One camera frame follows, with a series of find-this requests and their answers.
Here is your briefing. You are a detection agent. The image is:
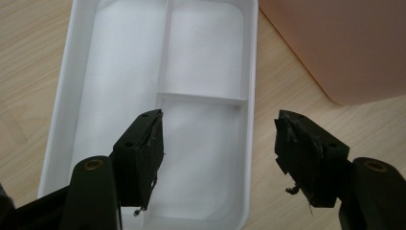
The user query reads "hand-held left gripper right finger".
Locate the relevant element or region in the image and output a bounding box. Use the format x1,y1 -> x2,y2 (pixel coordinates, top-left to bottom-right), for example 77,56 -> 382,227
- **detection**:
273,109 -> 351,209

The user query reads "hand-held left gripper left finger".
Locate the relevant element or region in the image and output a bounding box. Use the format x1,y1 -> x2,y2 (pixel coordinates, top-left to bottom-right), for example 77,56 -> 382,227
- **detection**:
109,108 -> 167,215

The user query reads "white divided tray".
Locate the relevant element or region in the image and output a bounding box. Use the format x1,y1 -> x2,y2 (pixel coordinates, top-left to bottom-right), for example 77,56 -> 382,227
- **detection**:
37,0 -> 259,230

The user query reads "pink storage box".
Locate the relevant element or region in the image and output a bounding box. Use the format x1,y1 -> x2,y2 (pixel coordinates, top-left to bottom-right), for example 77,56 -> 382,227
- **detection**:
258,0 -> 406,106

